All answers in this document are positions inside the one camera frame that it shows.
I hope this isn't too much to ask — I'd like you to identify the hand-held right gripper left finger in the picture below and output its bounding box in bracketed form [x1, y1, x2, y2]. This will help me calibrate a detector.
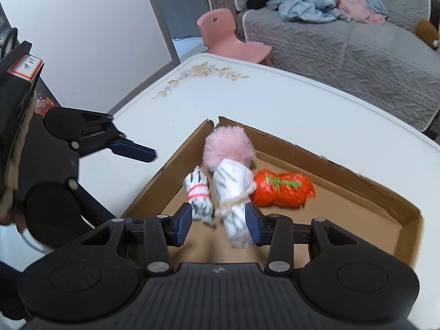
[79, 202, 194, 277]

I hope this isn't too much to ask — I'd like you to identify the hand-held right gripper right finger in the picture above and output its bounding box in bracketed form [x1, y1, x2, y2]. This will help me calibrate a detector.
[245, 202, 389, 276]

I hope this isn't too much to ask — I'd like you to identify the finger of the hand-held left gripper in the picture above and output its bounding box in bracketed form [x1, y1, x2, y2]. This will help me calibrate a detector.
[69, 127, 157, 163]
[67, 178, 117, 229]

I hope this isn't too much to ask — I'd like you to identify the white sock with pink pompom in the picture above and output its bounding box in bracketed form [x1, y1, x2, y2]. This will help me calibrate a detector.
[203, 126, 258, 249]

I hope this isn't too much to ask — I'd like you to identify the brown cardboard box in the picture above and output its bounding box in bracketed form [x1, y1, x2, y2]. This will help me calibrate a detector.
[119, 115, 424, 272]

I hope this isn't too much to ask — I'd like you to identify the small white red-banded sock roll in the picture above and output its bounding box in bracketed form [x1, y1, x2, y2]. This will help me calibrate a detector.
[182, 166, 215, 227]

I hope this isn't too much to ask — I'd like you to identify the orange sock roll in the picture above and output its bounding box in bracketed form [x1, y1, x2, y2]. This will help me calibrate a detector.
[250, 169, 316, 208]

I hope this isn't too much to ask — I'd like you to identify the red printed packet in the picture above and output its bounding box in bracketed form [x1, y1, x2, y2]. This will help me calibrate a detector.
[32, 94, 57, 116]

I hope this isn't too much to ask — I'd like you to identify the dark clothing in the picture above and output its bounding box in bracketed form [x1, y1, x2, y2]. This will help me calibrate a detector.
[0, 261, 25, 320]

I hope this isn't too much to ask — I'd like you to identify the pink plastic chair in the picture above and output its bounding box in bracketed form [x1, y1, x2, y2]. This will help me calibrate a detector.
[197, 8, 273, 65]

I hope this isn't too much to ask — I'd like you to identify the grey quilted sofa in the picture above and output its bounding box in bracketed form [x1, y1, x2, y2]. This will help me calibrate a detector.
[201, 0, 440, 133]

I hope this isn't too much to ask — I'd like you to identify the light blue cloth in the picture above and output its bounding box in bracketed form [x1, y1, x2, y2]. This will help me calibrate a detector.
[265, 0, 351, 24]

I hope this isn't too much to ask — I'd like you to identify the pink cloth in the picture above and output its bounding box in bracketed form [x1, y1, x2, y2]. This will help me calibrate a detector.
[335, 0, 387, 24]

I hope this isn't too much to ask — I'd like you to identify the brown plush toy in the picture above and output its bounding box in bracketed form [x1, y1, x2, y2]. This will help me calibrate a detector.
[412, 19, 440, 49]

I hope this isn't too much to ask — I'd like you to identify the grey quilted armrest cover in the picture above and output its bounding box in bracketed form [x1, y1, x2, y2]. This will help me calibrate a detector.
[357, 0, 434, 33]

